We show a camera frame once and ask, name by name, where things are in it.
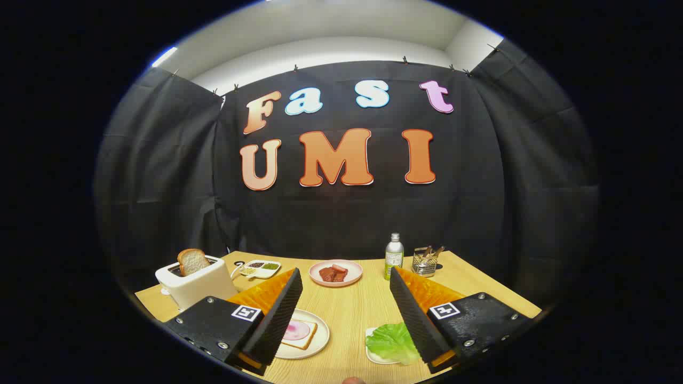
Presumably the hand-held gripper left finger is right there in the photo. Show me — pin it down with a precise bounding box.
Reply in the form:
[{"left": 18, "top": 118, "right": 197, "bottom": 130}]
[{"left": 163, "top": 268, "right": 304, "bottom": 377}]

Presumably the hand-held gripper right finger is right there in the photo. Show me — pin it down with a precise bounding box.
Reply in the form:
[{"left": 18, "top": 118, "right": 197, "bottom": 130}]
[{"left": 389, "top": 266, "right": 534, "bottom": 374}]

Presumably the green lettuce leaf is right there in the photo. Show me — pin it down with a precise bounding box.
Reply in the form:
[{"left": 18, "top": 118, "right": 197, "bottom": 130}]
[{"left": 366, "top": 322, "right": 422, "bottom": 366}]

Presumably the toasted bread slice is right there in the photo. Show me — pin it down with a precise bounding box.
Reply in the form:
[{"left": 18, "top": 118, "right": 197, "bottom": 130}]
[{"left": 177, "top": 249, "right": 211, "bottom": 277}]

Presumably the pink ham slice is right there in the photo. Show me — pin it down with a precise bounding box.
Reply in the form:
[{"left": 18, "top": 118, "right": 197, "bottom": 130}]
[{"left": 283, "top": 322, "right": 311, "bottom": 341}]

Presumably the white bread slice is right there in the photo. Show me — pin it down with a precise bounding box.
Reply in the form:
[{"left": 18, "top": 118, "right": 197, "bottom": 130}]
[{"left": 281, "top": 319, "right": 318, "bottom": 350}]

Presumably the white three-compartment condiment tray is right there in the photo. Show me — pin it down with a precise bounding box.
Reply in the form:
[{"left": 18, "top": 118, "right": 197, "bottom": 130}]
[{"left": 240, "top": 260, "right": 282, "bottom": 279}]

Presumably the cream round plate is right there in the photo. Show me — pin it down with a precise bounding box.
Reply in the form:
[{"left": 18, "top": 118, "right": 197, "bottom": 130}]
[{"left": 275, "top": 309, "right": 330, "bottom": 360}]

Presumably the white square plate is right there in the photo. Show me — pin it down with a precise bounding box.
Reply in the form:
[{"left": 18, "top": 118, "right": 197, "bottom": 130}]
[{"left": 365, "top": 327, "right": 406, "bottom": 365}]

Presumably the green label metal bottle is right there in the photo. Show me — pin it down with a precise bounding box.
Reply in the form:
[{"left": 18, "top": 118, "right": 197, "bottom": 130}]
[{"left": 385, "top": 233, "right": 404, "bottom": 281}]

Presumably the pink round plate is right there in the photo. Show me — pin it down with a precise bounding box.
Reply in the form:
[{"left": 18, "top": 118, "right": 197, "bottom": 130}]
[{"left": 309, "top": 259, "right": 363, "bottom": 288}]

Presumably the white toaster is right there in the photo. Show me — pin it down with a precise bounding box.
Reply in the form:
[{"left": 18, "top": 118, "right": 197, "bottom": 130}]
[{"left": 155, "top": 255, "right": 239, "bottom": 311}]

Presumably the black backdrop cloth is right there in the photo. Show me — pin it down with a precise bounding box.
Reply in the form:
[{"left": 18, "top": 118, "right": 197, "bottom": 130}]
[{"left": 95, "top": 40, "right": 601, "bottom": 310}]

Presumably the wire mesh utensil holder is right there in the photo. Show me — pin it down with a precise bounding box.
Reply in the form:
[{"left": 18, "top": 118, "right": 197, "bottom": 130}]
[{"left": 411, "top": 248, "right": 439, "bottom": 277}]

